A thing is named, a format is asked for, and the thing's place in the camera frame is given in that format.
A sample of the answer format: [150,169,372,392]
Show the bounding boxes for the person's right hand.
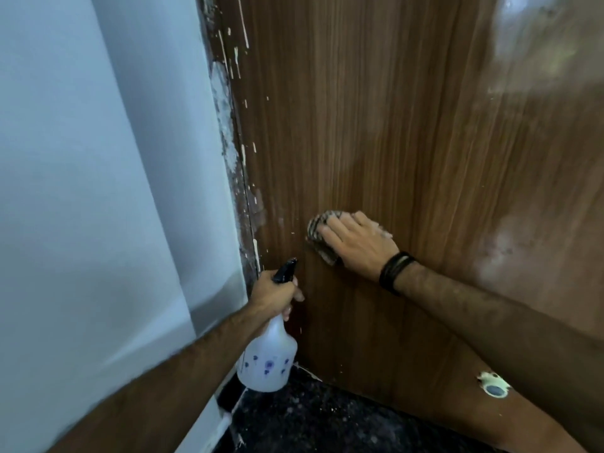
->
[316,211,401,282]

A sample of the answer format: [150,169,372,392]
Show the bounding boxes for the person's left hand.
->
[249,270,305,322]

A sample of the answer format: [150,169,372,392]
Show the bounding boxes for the striped cleaning cloth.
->
[307,210,393,267]

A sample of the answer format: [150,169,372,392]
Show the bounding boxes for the white floral spray bottle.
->
[236,258,299,393]

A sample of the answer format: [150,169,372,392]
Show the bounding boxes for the person's left forearm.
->
[47,304,270,453]

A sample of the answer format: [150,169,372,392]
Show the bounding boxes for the person's right forearm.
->
[394,262,604,453]

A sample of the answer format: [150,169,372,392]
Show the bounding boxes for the black wristband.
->
[379,251,417,296]

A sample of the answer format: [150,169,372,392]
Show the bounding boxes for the brown wooden door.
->
[215,0,604,453]

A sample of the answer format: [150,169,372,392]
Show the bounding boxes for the white round door stopper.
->
[477,371,512,399]

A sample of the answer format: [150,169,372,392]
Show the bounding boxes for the paint-stained door frame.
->
[196,0,267,298]

